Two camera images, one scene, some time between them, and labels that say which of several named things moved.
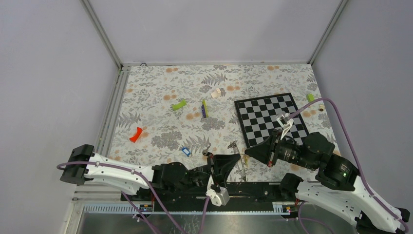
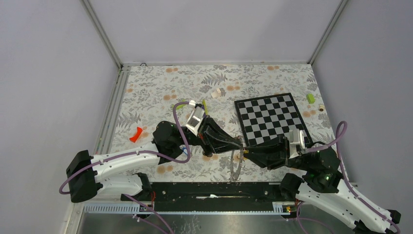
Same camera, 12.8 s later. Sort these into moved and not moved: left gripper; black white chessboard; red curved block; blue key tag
Moved: left gripper
Not moved: blue key tag; red curved block; black white chessboard
